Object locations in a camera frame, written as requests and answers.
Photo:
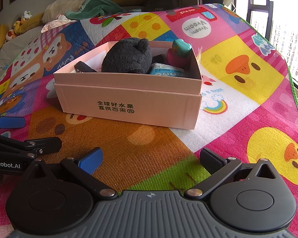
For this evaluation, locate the blue wet wipes pack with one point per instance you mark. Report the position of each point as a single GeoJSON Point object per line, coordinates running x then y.
{"type": "Point", "coordinates": [160, 69]}

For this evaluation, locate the pink white cloth bundle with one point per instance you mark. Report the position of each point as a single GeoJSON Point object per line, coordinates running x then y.
{"type": "Point", "coordinates": [60, 20]}

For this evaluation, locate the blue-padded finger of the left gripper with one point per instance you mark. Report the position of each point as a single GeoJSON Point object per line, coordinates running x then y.
{"type": "Point", "coordinates": [12, 122]}

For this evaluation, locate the beige pillow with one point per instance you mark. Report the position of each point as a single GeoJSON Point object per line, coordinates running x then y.
{"type": "Point", "coordinates": [60, 7]}

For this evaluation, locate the black plush toy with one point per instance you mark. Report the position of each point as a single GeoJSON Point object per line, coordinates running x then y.
{"type": "Point", "coordinates": [132, 56]}

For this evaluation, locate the colourful cartoon play mat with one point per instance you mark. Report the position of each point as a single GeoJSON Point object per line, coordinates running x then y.
{"type": "Point", "coordinates": [248, 110]}

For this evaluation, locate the pink cardboard box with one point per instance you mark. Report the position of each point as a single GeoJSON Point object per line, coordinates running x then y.
{"type": "Point", "coordinates": [137, 98]}

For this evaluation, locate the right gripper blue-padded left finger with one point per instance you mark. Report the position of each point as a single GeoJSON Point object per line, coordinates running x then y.
{"type": "Point", "coordinates": [81, 169]}

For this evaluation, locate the yellow plush toys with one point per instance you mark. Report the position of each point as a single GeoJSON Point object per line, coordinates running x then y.
{"type": "Point", "coordinates": [23, 23]}

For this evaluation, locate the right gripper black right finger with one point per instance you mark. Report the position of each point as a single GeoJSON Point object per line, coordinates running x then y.
{"type": "Point", "coordinates": [222, 171]}

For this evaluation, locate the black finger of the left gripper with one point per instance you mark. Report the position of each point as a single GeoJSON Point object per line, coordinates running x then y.
{"type": "Point", "coordinates": [37, 147]}

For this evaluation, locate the green towel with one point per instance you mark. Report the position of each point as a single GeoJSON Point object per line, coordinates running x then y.
{"type": "Point", "coordinates": [103, 9]}

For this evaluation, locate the pink cow figurine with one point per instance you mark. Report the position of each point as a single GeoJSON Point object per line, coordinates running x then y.
{"type": "Point", "coordinates": [177, 56]}

